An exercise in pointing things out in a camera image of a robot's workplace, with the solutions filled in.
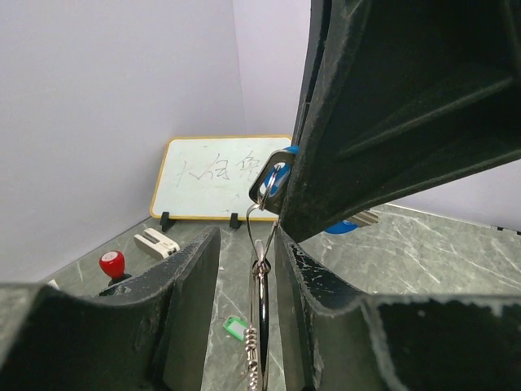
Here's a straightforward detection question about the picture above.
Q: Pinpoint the red black stamp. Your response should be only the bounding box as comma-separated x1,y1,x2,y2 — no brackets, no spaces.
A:
98,250,132,297

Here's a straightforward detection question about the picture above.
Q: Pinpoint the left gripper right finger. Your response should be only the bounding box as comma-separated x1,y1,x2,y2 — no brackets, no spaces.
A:
274,231,520,390

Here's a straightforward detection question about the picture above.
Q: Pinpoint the green key tag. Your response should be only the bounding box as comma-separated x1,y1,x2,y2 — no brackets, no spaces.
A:
223,316,247,341

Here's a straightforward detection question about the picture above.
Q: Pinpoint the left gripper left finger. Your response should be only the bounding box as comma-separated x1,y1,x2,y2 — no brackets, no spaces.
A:
1,227,221,390

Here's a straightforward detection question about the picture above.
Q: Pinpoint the yellow framed whiteboard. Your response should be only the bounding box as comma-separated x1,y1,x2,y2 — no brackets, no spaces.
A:
150,135,291,221

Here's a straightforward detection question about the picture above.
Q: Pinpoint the blue capped key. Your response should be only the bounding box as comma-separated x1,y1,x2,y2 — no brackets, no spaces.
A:
246,146,379,235

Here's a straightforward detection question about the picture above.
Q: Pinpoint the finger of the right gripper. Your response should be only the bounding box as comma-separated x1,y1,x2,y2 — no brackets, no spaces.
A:
280,1,520,242

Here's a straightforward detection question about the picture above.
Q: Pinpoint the silver metal keyring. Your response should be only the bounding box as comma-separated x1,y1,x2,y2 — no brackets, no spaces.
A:
244,162,280,390

